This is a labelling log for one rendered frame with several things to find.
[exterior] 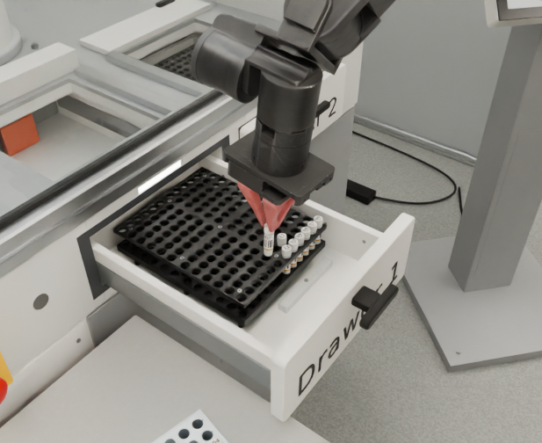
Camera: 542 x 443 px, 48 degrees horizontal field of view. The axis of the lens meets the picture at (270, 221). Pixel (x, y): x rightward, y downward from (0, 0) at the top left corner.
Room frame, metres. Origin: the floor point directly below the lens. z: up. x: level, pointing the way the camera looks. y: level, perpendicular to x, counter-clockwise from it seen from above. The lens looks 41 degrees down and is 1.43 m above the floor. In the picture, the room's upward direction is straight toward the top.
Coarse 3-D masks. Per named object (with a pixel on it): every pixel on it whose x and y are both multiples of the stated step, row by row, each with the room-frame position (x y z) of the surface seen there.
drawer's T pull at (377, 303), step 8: (368, 288) 0.49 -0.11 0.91; (392, 288) 0.49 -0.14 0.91; (360, 296) 0.48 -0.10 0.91; (368, 296) 0.48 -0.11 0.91; (376, 296) 0.48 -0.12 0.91; (384, 296) 0.47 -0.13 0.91; (392, 296) 0.48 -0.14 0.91; (352, 304) 0.47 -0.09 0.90; (360, 304) 0.47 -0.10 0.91; (368, 304) 0.46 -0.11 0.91; (376, 304) 0.46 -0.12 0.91; (384, 304) 0.46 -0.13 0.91; (368, 312) 0.45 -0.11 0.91; (376, 312) 0.45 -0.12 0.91; (360, 320) 0.44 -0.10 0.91; (368, 320) 0.44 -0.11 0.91; (368, 328) 0.43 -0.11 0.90
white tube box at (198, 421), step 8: (192, 416) 0.39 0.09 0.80; (200, 416) 0.39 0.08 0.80; (184, 424) 0.38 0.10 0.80; (192, 424) 0.38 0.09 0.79; (200, 424) 0.39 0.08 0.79; (208, 424) 0.38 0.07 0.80; (168, 432) 0.37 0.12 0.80; (176, 432) 0.37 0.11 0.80; (184, 432) 0.38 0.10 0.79; (192, 432) 0.37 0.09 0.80; (200, 432) 0.37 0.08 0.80; (208, 432) 0.37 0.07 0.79; (216, 432) 0.37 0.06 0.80; (160, 440) 0.36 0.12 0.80; (168, 440) 0.36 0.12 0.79; (176, 440) 0.36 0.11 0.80; (184, 440) 0.36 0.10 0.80; (192, 440) 0.36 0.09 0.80; (200, 440) 0.36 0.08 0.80; (208, 440) 0.36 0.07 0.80; (224, 440) 0.36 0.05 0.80
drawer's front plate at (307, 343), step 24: (408, 216) 0.60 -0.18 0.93; (384, 240) 0.55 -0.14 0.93; (408, 240) 0.59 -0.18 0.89; (360, 264) 0.51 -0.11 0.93; (384, 264) 0.54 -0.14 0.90; (336, 288) 0.47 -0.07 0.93; (360, 288) 0.49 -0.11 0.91; (384, 288) 0.55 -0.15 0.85; (312, 312) 0.44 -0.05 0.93; (336, 312) 0.45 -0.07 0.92; (360, 312) 0.50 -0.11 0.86; (312, 336) 0.41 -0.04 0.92; (336, 336) 0.45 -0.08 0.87; (288, 360) 0.37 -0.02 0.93; (312, 360) 0.41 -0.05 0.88; (288, 384) 0.37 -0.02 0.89; (312, 384) 0.41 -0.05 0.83; (288, 408) 0.38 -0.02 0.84
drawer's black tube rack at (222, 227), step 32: (192, 192) 0.68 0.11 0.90; (224, 192) 0.68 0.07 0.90; (160, 224) 0.62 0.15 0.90; (192, 224) 0.61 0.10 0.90; (224, 224) 0.61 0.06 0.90; (256, 224) 0.61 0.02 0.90; (288, 224) 0.61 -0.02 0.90; (128, 256) 0.59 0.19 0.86; (160, 256) 0.55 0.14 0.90; (192, 256) 0.55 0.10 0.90; (224, 256) 0.55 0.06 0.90; (256, 256) 0.55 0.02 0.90; (192, 288) 0.53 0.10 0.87; (224, 288) 0.50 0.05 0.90
